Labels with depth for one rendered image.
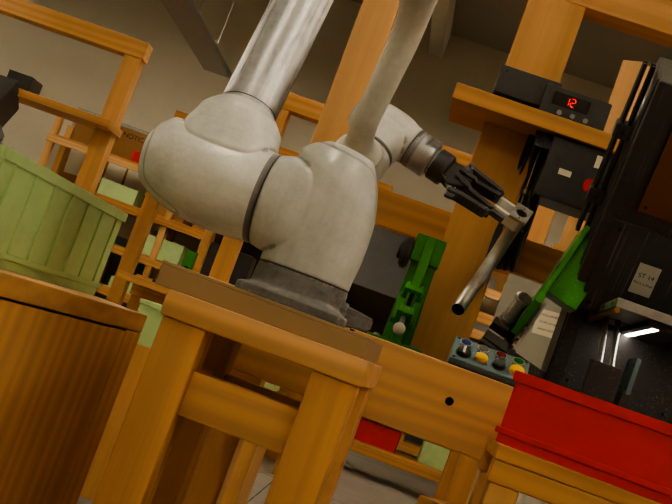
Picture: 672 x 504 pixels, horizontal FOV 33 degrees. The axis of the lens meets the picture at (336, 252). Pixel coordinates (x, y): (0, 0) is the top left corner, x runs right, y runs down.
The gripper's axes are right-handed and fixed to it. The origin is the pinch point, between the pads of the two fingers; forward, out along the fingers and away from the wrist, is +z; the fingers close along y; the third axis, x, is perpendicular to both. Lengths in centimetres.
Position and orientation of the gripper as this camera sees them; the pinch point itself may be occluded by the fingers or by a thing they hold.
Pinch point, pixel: (508, 214)
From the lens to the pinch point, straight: 255.7
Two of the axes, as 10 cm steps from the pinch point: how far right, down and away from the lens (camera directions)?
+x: -3.5, 6.4, 6.8
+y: 4.8, -5.0, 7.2
